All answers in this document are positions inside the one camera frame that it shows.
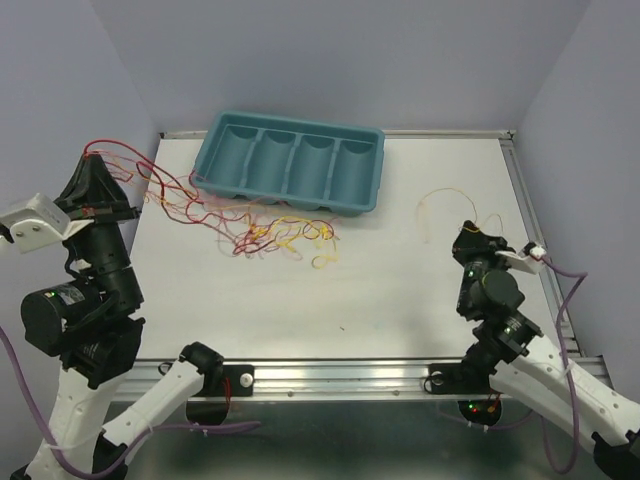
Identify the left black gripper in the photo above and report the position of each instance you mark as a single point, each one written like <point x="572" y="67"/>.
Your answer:
<point x="108" y="200"/>

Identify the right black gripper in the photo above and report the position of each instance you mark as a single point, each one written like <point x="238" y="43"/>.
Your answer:
<point x="468" y="243"/>

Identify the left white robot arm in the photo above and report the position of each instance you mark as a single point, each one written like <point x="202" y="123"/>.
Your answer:
<point x="90" y="325"/>

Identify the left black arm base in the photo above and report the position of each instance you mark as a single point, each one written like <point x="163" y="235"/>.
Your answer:
<point x="220" y="380"/>

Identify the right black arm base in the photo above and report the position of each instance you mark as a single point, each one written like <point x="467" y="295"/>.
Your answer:
<point x="480" y="404"/>

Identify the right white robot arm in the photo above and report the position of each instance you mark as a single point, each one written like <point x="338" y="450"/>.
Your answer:
<point x="519" y="360"/>

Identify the teal compartment tray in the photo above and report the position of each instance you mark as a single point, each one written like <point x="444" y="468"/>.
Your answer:
<point x="306" y="164"/>

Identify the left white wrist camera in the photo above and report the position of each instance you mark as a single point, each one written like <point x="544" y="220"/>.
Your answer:
<point x="36" y="223"/>

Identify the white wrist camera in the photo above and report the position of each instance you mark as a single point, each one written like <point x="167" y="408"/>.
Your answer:
<point x="36" y="223"/>
<point x="530" y="259"/>

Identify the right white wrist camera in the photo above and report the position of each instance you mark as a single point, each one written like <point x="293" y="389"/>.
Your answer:
<point x="530" y="259"/>

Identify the aluminium mounting rail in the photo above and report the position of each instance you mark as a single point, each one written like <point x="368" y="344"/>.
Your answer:
<point x="335" y="380"/>

